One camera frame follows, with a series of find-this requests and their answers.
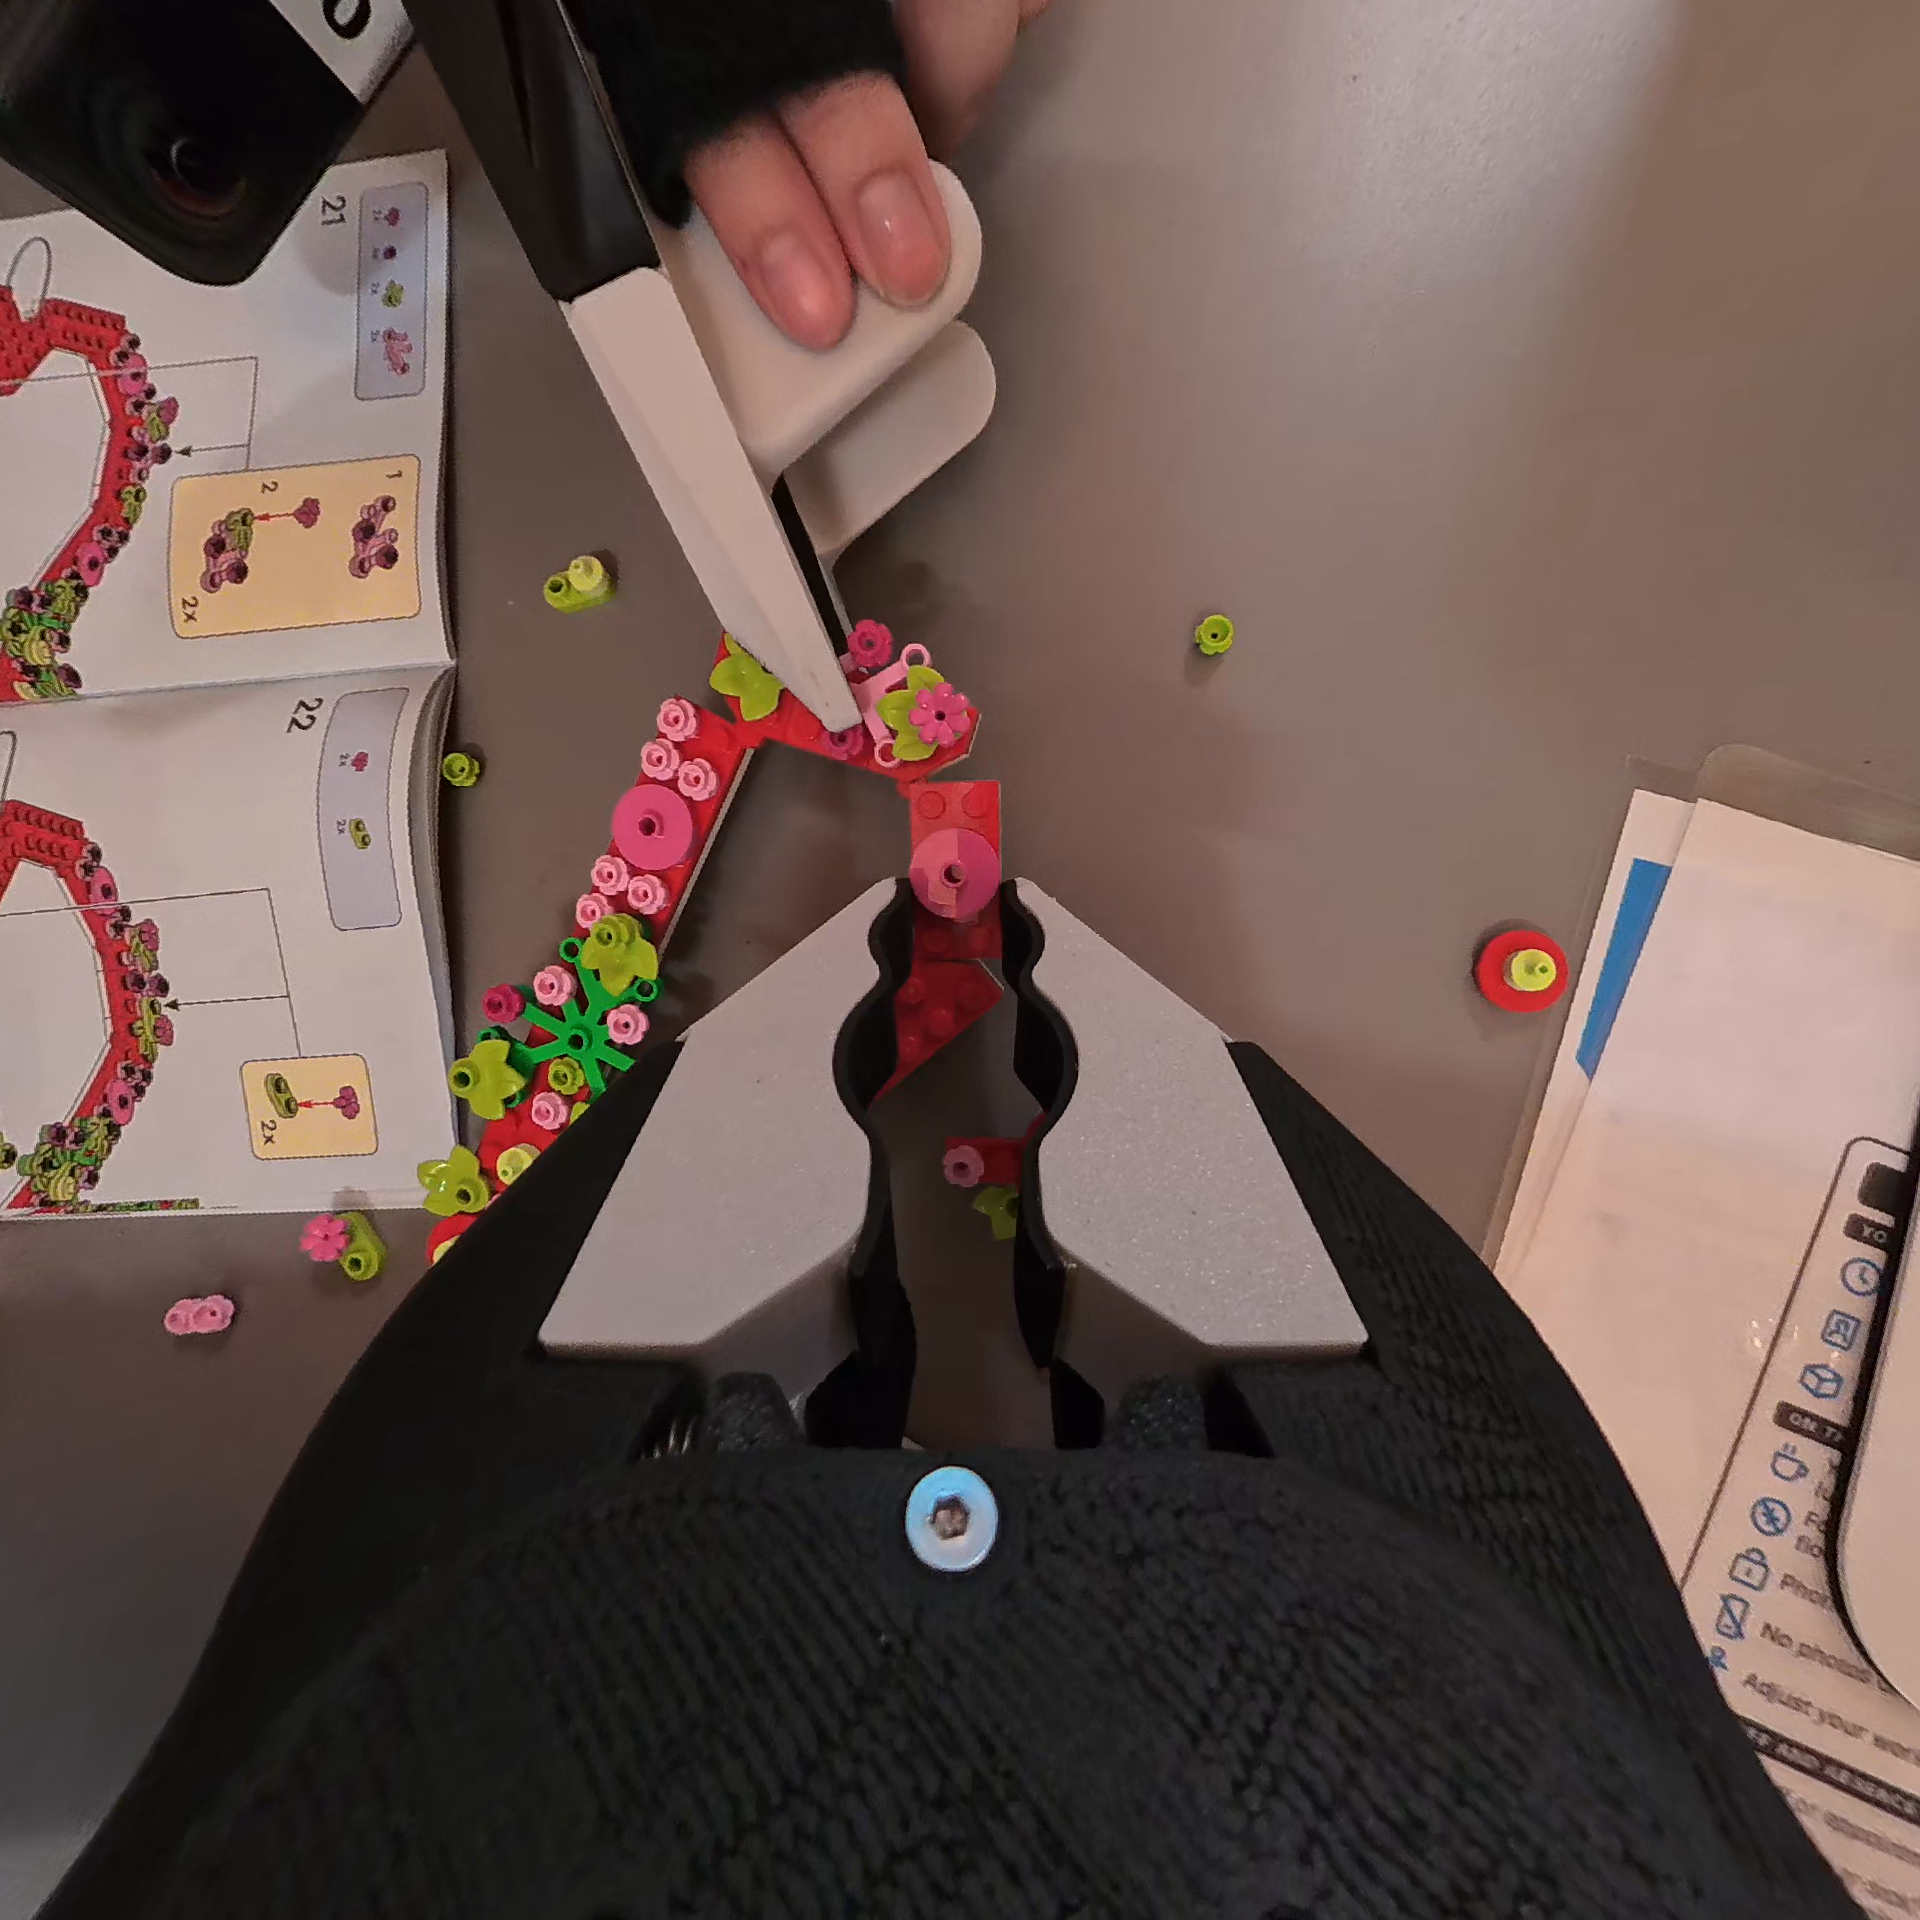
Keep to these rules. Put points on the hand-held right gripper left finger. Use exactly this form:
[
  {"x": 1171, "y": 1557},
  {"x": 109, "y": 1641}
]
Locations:
[{"x": 720, "y": 1185}]

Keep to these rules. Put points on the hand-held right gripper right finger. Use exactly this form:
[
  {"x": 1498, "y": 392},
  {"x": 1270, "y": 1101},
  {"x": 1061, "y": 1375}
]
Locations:
[{"x": 1185, "y": 1185}]

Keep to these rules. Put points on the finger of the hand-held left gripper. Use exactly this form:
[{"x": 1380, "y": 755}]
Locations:
[
  {"x": 690, "y": 434},
  {"x": 900, "y": 434}
]

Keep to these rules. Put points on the red lego heart wreath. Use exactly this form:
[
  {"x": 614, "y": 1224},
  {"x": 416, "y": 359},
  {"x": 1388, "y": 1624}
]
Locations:
[{"x": 648, "y": 825}]

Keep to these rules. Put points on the lime lego leaf piece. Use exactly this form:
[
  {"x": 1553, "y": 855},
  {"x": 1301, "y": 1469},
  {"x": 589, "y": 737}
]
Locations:
[{"x": 579, "y": 585}]

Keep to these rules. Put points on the pink flower lego lime base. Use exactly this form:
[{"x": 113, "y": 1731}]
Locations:
[{"x": 340, "y": 1241}]

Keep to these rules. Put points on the red round lego lime stud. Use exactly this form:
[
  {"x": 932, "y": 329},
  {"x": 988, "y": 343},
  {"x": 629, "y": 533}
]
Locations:
[{"x": 1520, "y": 969}]

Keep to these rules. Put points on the pink double flower lego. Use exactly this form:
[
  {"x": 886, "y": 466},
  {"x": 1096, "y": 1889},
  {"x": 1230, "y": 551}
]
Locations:
[{"x": 200, "y": 1315}]

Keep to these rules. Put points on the lego instruction booklet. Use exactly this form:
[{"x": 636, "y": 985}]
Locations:
[{"x": 225, "y": 931}]

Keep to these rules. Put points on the person's left hand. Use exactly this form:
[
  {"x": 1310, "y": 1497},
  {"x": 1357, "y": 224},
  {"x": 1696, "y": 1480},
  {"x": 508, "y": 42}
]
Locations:
[{"x": 840, "y": 194}]

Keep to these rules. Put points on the laminated printed sheet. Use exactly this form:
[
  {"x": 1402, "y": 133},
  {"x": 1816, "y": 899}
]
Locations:
[{"x": 1680, "y": 1124}]

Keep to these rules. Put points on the white rounded tray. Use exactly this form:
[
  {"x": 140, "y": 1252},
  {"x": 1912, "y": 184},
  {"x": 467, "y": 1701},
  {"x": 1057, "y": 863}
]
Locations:
[{"x": 1891, "y": 1425}]

